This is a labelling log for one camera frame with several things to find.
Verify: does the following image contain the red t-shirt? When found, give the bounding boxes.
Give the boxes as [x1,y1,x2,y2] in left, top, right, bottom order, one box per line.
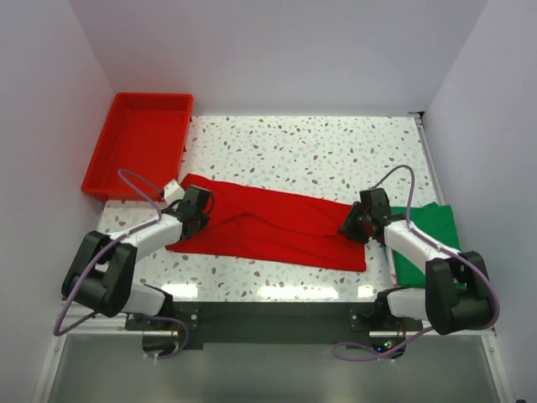
[167,174,367,272]

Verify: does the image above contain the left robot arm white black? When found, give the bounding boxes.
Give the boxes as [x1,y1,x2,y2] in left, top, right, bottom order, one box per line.
[61,186,215,329]

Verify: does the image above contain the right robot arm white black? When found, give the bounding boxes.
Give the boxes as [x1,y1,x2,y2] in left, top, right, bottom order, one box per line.
[340,188,499,335]

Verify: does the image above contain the folded green t-shirt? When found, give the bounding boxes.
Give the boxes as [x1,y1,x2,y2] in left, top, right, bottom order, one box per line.
[388,201,465,290]

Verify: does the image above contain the red plastic bin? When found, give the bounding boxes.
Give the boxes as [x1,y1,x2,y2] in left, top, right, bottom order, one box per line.
[81,92,194,201]

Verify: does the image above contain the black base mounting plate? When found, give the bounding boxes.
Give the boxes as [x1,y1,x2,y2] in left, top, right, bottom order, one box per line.
[124,300,424,352]

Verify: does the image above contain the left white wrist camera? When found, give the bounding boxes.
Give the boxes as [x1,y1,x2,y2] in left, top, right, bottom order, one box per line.
[161,180,185,206]

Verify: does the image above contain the aluminium frame rail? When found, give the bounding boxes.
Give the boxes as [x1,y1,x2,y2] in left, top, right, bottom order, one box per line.
[31,272,513,403]

